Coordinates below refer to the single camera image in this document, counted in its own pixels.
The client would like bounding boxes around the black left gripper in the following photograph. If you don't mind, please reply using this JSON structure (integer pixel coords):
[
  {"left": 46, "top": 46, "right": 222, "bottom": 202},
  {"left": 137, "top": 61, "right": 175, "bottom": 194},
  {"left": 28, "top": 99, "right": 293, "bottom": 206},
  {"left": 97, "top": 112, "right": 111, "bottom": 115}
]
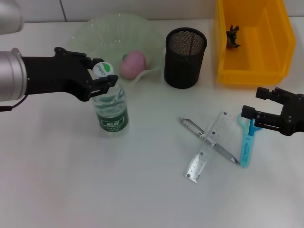
[{"left": 21, "top": 47, "right": 119, "bottom": 102}]

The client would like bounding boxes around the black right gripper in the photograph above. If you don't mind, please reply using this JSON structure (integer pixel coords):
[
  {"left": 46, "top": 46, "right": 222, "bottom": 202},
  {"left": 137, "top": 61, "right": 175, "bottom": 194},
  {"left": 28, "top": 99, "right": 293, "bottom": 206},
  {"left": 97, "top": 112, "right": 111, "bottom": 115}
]
[{"left": 241, "top": 86, "right": 304, "bottom": 136}]

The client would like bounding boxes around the pink peach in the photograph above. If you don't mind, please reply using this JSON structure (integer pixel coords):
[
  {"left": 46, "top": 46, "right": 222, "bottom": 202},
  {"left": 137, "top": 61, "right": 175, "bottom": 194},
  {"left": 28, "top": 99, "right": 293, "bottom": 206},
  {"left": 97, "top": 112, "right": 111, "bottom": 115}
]
[{"left": 118, "top": 49, "right": 147, "bottom": 79}]

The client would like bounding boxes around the water bottle green label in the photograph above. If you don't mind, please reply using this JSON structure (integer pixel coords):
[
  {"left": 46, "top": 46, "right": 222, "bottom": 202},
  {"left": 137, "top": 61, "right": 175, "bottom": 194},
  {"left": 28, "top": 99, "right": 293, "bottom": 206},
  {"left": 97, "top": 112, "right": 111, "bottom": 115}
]
[{"left": 91, "top": 61, "right": 130, "bottom": 137}]

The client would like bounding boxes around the clear plastic ruler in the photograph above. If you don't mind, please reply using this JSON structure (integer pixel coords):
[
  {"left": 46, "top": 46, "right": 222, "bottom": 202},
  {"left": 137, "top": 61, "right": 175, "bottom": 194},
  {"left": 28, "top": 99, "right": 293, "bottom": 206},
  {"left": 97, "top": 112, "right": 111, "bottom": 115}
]
[{"left": 182, "top": 111, "right": 233, "bottom": 184}]

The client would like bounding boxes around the green translucent fruit plate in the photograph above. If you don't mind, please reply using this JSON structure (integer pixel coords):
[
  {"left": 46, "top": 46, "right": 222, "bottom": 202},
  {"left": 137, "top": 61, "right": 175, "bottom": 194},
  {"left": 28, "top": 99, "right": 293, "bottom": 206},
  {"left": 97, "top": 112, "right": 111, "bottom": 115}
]
[{"left": 68, "top": 13, "right": 166, "bottom": 84}]

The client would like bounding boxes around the silver retractable pen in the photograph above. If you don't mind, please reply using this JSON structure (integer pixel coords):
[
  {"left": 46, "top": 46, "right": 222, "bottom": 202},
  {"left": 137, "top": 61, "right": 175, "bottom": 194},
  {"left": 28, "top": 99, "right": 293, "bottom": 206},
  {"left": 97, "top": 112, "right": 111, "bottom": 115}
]
[{"left": 178, "top": 116, "right": 240, "bottom": 165}]

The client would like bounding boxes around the black mesh pen holder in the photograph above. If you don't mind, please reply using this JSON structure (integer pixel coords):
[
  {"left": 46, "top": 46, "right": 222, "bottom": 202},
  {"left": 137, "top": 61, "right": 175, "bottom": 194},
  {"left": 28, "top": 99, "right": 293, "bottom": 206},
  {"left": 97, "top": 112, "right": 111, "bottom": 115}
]
[{"left": 163, "top": 27, "right": 208, "bottom": 89}]

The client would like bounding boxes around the yellow plastic storage bin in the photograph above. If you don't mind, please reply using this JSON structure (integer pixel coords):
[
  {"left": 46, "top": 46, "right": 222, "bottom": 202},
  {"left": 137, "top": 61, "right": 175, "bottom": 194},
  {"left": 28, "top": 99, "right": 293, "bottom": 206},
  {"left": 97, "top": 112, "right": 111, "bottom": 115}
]
[{"left": 212, "top": 0, "right": 297, "bottom": 85}]

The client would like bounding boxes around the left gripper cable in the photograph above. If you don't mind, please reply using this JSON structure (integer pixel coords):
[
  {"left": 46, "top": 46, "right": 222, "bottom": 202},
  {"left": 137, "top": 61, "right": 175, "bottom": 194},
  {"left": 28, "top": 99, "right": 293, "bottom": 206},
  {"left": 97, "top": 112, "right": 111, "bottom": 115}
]
[{"left": 0, "top": 95, "right": 27, "bottom": 112}]

